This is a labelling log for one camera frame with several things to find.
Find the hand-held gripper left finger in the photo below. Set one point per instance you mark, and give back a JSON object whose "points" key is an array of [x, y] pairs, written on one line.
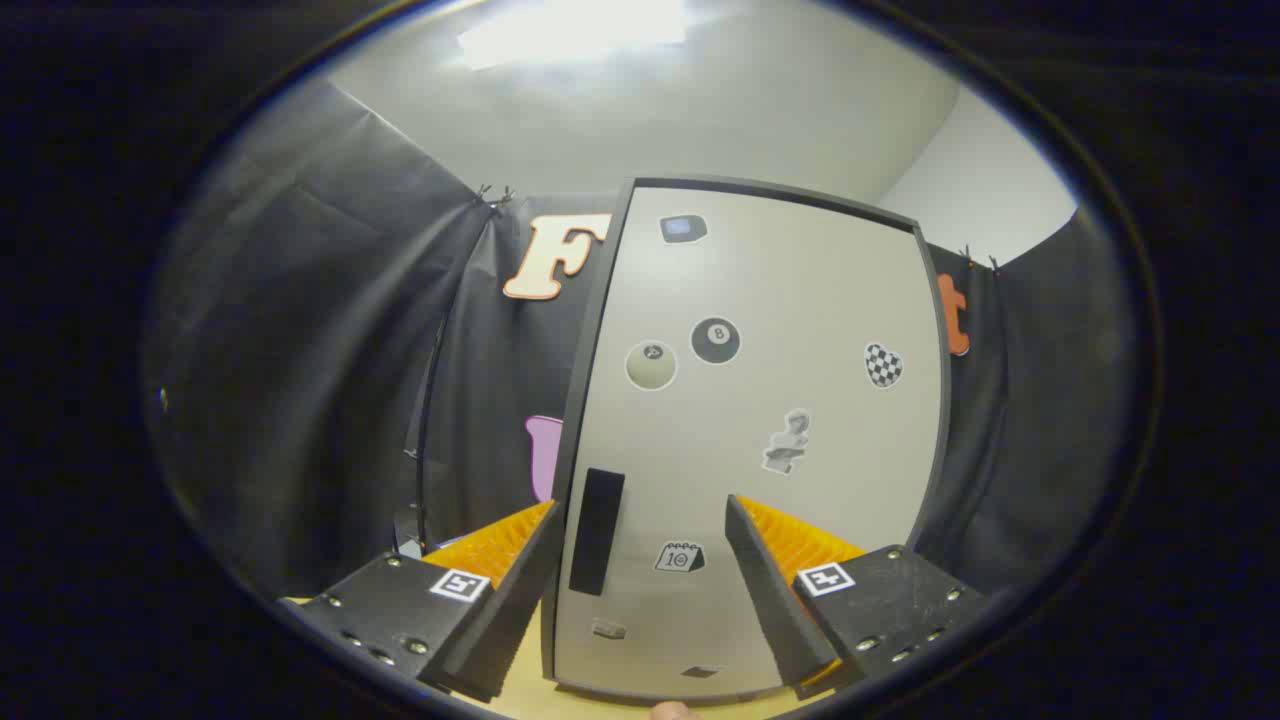
{"points": [[520, 600]]}

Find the white cabinet door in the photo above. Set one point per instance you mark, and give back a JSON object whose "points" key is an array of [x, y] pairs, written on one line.
{"points": [[680, 450]]}

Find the ceiling light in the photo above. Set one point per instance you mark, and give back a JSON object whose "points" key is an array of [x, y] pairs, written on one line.
{"points": [[570, 35]]}

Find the black backdrop cloth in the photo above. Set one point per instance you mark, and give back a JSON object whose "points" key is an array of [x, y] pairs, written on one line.
{"points": [[300, 350]]}

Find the thin black stand pole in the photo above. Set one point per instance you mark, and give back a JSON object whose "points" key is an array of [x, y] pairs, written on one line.
{"points": [[428, 440]]}

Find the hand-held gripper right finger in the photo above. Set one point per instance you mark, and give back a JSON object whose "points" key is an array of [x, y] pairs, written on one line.
{"points": [[770, 600]]}

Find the dark grey cabinet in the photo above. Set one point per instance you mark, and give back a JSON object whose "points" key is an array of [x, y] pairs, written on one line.
{"points": [[593, 340]]}

